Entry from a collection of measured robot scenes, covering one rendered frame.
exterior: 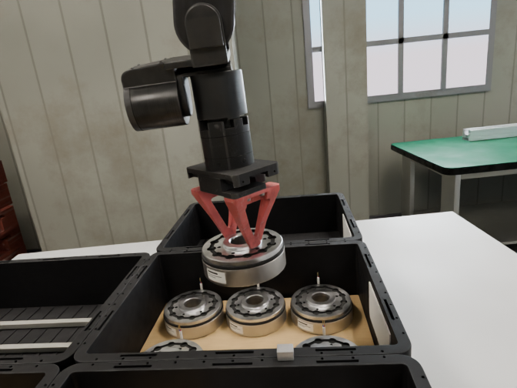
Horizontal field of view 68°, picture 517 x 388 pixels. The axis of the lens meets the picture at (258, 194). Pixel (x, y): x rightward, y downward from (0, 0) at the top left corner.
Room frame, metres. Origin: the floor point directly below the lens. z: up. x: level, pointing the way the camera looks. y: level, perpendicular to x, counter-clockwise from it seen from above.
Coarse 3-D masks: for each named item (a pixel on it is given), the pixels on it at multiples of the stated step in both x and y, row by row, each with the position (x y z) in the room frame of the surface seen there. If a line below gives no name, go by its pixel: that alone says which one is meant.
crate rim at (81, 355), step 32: (160, 256) 0.66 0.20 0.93; (128, 288) 0.54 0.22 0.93; (384, 288) 0.47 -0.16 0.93; (160, 352) 0.38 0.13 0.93; (192, 352) 0.38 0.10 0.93; (224, 352) 0.37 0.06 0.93; (256, 352) 0.37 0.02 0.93; (320, 352) 0.35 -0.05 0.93; (352, 352) 0.35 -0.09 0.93; (384, 352) 0.34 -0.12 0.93
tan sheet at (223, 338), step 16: (224, 304) 0.63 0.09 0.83; (288, 304) 0.61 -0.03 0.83; (352, 304) 0.59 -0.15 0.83; (160, 320) 0.60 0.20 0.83; (224, 320) 0.58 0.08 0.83; (288, 320) 0.56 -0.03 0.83; (352, 320) 0.54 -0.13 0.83; (160, 336) 0.55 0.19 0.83; (208, 336) 0.54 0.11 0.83; (224, 336) 0.53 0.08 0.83; (240, 336) 0.53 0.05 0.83; (272, 336) 0.52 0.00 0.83; (288, 336) 0.52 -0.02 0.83; (304, 336) 0.51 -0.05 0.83; (352, 336) 0.50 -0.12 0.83; (368, 336) 0.50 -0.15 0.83
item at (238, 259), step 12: (252, 228) 0.48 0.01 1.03; (216, 240) 0.46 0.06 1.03; (264, 240) 0.44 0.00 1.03; (276, 240) 0.43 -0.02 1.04; (204, 252) 0.42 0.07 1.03; (216, 252) 0.42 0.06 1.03; (228, 252) 0.42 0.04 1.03; (240, 252) 0.41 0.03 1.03; (252, 252) 0.41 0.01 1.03; (264, 252) 0.41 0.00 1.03; (276, 252) 0.41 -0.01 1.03; (216, 264) 0.40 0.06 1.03; (228, 264) 0.39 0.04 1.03; (240, 264) 0.39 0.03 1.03
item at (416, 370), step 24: (168, 360) 0.37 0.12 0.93; (192, 360) 0.36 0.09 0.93; (216, 360) 0.36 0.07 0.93; (240, 360) 0.35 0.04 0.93; (264, 360) 0.35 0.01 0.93; (288, 360) 0.35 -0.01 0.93; (312, 360) 0.34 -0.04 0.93; (336, 360) 0.34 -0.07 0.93; (360, 360) 0.34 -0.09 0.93; (384, 360) 0.33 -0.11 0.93; (408, 360) 0.33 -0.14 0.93
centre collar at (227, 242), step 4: (240, 232) 0.46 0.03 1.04; (252, 232) 0.46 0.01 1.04; (228, 236) 0.45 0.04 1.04; (232, 236) 0.45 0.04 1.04; (236, 236) 0.45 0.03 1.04; (240, 236) 0.45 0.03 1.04; (224, 240) 0.44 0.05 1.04; (228, 240) 0.44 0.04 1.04; (232, 240) 0.45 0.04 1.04; (236, 240) 0.45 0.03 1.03; (224, 244) 0.43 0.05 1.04; (228, 244) 0.43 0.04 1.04; (232, 244) 0.43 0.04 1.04; (244, 244) 0.42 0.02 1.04; (224, 248) 0.43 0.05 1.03; (228, 248) 0.42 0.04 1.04; (232, 248) 0.42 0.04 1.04; (236, 248) 0.42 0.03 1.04; (240, 248) 0.41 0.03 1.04; (244, 248) 0.42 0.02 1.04; (248, 248) 0.42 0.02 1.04
